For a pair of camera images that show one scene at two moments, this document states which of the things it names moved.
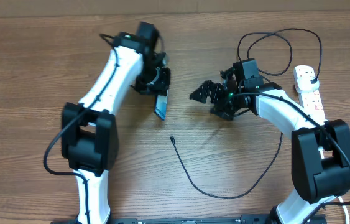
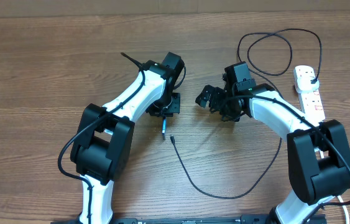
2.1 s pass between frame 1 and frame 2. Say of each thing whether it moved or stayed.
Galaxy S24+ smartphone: moved
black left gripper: moved
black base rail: stayed
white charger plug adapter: stayed
